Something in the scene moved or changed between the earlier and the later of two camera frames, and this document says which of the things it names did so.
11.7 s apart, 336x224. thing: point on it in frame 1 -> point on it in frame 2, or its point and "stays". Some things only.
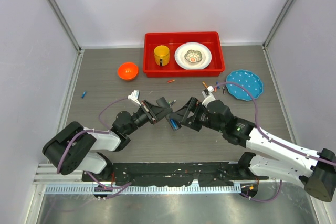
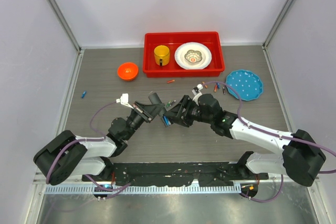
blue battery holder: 174,124 -> 168,123
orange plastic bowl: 127,71 stays
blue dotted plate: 252,82 stays
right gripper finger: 182,120 stays
